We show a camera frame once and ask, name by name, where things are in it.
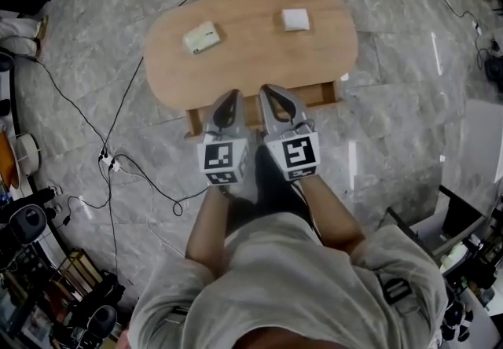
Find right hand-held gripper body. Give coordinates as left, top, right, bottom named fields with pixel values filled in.
left=263, top=118, right=321, bottom=182

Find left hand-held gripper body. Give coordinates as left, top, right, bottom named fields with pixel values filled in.
left=196, top=125, right=252, bottom=195

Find white square tissue pack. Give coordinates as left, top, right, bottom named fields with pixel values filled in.
left=281, top=8, right=310, bottom=32

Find person's right forearm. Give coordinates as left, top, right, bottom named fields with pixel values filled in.
left=300, top=176, right=366, bottom=258

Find person's left forearm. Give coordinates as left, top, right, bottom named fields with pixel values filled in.
left=185, top=184, right=231, bottom=277

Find wooden coffee table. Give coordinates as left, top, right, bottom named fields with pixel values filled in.
left=143, top=0, right=359, bottom=112

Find person's black trousers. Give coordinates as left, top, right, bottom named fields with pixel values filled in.
left=226, top=142, right=315, bottom=238

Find white power strip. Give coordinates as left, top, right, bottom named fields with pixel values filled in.
left=97, top=152, right=122, bottom=174

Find person's beige t-shirt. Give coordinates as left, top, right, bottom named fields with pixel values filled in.
left=127, top=211, right=449, bottom=349

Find wooden rack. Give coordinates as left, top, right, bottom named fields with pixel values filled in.
left=50, top=248, right=103, bottom=301

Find white box appliance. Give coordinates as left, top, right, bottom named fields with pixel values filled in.
left=457, top=97, right=503, bottom=183

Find white round basket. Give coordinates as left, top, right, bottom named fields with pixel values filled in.
left=14, top=133, right=41, bottom=176

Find looped black floor cable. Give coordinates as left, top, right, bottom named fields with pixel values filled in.
left=117, top=152, right=211, bottom=219

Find white floor cable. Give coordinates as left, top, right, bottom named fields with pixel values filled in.
left=117, top=170, right=189, bottom=258

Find black strap buckle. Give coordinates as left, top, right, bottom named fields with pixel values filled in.
left=379, top=278, right=413, bottom=305

